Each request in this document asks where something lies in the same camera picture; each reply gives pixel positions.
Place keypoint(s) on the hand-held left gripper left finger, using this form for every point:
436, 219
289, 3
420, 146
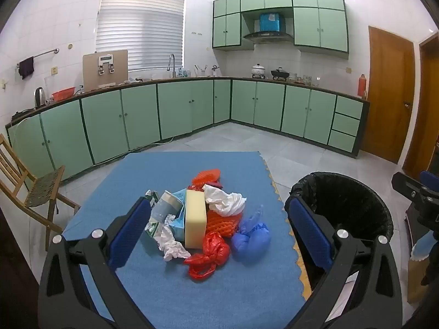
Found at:
130, 233

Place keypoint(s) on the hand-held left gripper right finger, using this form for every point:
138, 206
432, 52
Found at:
308, 233

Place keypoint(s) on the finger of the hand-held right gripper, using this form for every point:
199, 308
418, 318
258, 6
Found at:
406, 185
430, 180

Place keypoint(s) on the light blue plastic packet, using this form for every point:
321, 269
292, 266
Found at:
178, 226

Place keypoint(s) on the trash bin with black bag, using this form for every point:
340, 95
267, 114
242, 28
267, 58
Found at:
349, 205

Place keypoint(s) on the large orange foam net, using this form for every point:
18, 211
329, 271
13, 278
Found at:
223, 226

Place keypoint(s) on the green and white carton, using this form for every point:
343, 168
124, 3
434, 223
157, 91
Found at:
152, 229

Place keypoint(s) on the blue and white cloth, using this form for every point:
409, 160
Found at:
422, 246

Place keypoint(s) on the blue and white paper cup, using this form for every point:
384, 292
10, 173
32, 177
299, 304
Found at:
164, 209

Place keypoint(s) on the crumpled white tissue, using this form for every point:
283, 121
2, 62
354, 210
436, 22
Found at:
223, 202
171, 246

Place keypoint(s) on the blue disposable glove bundle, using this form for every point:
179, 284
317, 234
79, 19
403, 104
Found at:
253, 240

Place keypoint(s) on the yellow sponge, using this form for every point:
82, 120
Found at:
195, 219

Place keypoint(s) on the wooden door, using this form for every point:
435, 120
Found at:
387, 92
427, 109

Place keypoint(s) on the blue tablecloth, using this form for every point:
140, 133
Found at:
171, 298

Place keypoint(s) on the red plastic bag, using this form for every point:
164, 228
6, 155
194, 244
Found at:
212, 250

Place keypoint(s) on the small orange foam net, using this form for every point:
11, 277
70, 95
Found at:
205, 177

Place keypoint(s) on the dark red scouring pad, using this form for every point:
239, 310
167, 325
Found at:
216, 185

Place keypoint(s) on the wooden folding chair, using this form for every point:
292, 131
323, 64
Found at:
37, 192

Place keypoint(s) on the green base cabinets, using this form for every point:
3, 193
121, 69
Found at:
137, 116

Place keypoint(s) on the group of glass jars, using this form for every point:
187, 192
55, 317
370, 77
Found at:
305, 79

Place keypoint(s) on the red plastic basin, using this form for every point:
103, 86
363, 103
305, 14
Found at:
63, 94

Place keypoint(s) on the black wok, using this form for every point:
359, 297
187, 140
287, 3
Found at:
279, 73

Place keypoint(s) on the steel electric kettle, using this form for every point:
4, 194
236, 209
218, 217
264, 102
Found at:
39, 97

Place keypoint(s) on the wooden board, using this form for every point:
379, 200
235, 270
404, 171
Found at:
91, 72

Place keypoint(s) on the white cooking pot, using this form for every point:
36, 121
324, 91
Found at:
258, 71

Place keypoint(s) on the white clip device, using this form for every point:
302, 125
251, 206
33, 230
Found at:
105, 61

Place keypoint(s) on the metal faucet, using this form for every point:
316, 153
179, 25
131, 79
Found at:
172, 63

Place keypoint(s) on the utensil holder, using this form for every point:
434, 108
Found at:
200, 72

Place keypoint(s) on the small silver kettle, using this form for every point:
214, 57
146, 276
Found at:
215, 71

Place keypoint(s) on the dark towel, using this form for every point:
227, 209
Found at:
26, 68

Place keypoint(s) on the metal towel bar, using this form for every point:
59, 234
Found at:
44, 53

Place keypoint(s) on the range hood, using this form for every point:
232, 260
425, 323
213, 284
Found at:
265, 36

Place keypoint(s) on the white window blind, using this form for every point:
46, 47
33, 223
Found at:
140, 27

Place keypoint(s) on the green wall cabinets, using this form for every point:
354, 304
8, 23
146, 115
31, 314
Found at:
308, 24

